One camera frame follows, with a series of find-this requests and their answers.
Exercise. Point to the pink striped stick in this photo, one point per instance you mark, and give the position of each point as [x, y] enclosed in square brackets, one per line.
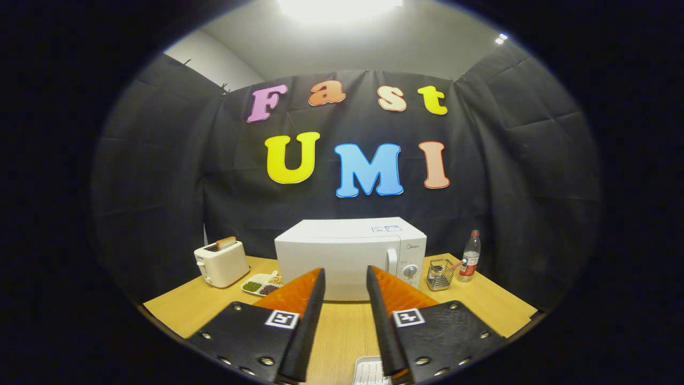
[457, 265]

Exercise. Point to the large ceiling light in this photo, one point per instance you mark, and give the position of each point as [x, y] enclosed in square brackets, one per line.
[339, 8]

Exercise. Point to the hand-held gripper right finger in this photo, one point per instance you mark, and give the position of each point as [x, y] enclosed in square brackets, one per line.
[385, 337]

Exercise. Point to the small ceiling light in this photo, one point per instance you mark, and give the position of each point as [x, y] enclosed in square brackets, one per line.
[500, 38]

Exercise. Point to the toast bread slice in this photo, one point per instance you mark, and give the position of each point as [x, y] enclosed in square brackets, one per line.
[226, 243]

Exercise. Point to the cream toaster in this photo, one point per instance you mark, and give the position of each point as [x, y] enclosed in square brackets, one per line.
[222, 264]

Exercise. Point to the white divided bean dish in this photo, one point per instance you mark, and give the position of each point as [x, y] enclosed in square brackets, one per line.
[259, 284]

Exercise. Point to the white ribbed plate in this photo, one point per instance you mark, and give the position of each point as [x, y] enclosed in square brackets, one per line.
[370, 371]

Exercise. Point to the white toaster oven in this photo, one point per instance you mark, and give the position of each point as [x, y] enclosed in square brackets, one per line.
[342, 251]

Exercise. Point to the clear plastic water bottle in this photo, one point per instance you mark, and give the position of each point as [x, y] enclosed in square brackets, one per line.
[470, 259]

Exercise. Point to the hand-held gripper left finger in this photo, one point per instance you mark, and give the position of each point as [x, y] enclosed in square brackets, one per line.
[304, 342]

